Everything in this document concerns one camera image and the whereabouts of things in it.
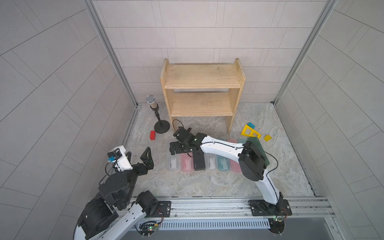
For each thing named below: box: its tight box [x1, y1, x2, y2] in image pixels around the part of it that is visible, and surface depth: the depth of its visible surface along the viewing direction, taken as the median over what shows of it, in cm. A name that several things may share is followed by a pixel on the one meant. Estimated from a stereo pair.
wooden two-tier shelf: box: [160, 58, 246, 134], surface depth 80 cm
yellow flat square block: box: [263, 134, 273, 142], surface depth 98 cm
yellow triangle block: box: [241, 124, 262, 139], surface depth 101 cm
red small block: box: [150, 130, 156, 141], surface depth 98 cm
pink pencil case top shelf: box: [180, 152, 194, 173], surface depth 86 cm
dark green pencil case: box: [244, 137, 270, 166], surface depth 93 cm
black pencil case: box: [193, 145, 206, 171], surface depth 86 cm
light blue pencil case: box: [237, 138, 248, 144], surface depth 98 cm
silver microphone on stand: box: [146, 94, 170, 134], surface depth 100 cm
